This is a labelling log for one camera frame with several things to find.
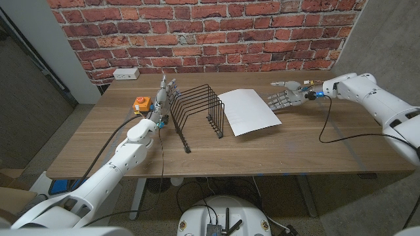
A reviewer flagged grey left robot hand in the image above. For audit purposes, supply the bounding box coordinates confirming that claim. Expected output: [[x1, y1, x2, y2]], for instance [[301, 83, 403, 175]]
[[149, 74, 180, 123]]

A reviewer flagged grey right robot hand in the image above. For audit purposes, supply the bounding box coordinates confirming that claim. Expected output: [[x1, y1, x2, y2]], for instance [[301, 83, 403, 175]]
[[267, 80, 311, 111]]

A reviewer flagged white paper file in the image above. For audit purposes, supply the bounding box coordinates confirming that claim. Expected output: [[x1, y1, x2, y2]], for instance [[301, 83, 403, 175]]
[[217, 88, 283, 137]]

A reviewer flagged orange emergency stop button box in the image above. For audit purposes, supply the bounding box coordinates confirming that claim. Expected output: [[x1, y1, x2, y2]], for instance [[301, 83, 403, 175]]
[[132, 96, 154, 114]]

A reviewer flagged white power outlet strip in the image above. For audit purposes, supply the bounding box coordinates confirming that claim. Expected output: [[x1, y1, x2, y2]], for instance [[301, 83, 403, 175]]
[[112, 68, 140, 81]]

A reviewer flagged red brick printed backdrop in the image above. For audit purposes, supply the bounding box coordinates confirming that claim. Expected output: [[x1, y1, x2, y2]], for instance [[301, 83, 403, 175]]
[[47, 0, 367, 87]]

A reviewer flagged white table leg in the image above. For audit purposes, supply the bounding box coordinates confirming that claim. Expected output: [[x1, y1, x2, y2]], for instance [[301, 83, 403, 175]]
[[129, 178, 148, 221]]

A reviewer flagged grey table leg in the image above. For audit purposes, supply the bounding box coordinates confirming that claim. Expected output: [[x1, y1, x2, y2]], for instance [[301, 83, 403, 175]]
[[297, 175, 318, 218]]

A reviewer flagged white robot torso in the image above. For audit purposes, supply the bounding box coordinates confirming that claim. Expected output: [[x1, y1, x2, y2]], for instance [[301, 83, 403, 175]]
[[176, 195, 272, 236]]

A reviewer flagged blue floor box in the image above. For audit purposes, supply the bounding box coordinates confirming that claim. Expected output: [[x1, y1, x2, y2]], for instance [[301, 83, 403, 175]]
[[49, 179, 79, 196]]

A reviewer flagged brown cardboard box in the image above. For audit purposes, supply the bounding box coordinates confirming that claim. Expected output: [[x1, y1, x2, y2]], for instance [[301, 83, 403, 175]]
[[0, 168, 39, 224]]

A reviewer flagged black wire file holder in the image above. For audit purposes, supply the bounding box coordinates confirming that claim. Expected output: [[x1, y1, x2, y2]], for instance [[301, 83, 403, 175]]
[[169, 84, 226, 154]]

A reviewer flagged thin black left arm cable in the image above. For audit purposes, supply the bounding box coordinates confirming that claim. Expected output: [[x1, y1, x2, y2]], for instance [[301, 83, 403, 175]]
[[81, 126, 165, 227]]

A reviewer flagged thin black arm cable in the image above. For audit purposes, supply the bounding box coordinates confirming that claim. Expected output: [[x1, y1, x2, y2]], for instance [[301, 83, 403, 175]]
[[81, 126, 165, 227], [318, 94, 420, 152]]

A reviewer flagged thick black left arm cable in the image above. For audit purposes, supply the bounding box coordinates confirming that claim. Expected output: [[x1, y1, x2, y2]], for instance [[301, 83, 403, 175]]
[[70, 113, 142, 193]]

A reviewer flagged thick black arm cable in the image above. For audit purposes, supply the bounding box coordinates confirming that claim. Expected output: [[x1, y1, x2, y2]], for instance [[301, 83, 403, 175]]
[[402, 195, 420, 230], [70, 113, 142, 193]]

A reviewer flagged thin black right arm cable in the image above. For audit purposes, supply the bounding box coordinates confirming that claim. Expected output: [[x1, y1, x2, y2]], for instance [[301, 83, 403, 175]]
[[318, 94, 420, 152]]

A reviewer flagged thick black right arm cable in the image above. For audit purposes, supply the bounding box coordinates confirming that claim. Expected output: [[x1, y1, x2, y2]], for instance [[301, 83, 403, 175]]
[[402, 195, 420, 230]]

